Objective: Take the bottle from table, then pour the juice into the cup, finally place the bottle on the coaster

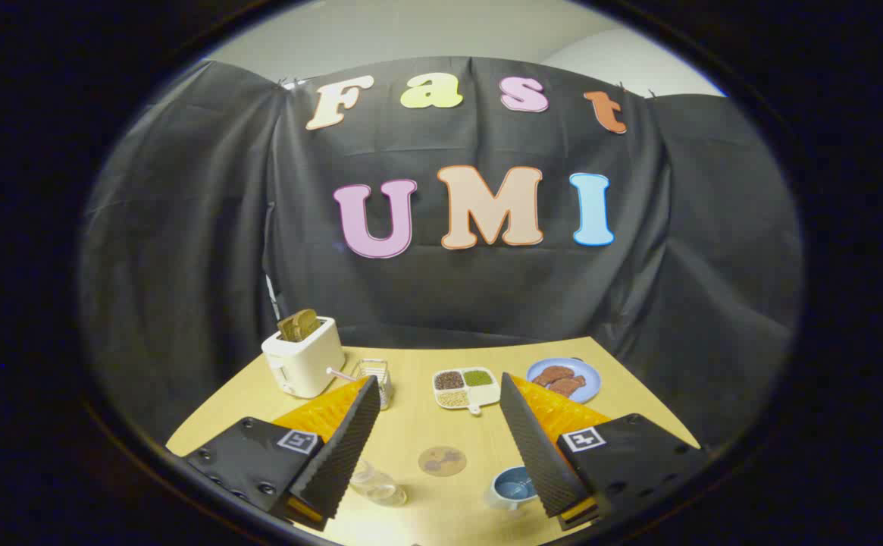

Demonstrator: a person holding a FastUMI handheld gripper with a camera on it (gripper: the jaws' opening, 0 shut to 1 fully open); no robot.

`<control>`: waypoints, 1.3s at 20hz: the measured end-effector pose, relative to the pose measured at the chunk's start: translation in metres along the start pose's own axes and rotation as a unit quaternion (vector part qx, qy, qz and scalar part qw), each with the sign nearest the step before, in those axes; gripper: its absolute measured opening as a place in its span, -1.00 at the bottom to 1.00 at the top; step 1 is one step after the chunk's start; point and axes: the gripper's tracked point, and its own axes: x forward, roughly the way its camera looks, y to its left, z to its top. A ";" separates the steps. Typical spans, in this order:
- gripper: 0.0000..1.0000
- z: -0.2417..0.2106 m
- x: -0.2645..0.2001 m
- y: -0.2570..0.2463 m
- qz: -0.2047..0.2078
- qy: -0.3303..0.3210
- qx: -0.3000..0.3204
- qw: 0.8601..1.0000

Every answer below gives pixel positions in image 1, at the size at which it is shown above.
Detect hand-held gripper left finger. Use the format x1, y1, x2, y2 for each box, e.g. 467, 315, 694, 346
183, 375, 382, 532

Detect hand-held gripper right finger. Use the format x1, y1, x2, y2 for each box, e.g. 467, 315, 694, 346
499, 373, 707, 531

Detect white cup with blue inside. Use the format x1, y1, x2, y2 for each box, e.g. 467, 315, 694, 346
487, 466, 539, 510

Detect clear glass bottle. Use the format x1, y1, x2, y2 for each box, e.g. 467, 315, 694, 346
350, 459, 409, 507

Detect round wooden coaster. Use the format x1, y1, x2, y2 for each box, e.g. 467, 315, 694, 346
418, 446, 468, 478

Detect wooden table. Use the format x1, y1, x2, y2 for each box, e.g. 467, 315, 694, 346
166, 336, 701, 546

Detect white divided grain dish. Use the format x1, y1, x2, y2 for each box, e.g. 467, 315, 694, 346
432, 367, 501, 416

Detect light blue plate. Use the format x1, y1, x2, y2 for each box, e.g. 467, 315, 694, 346
526, 357, 602, 403

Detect white toaster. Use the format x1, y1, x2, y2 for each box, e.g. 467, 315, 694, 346
261, 316, 346, 400

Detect brown toast slices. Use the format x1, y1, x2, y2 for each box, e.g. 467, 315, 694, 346
277, 309, 321, 342

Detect black backdrop cloth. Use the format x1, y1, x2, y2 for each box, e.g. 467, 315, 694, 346
77, 55, 804, 448

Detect metal wire basket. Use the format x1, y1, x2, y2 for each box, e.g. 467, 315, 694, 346
352, 359, 393, 410

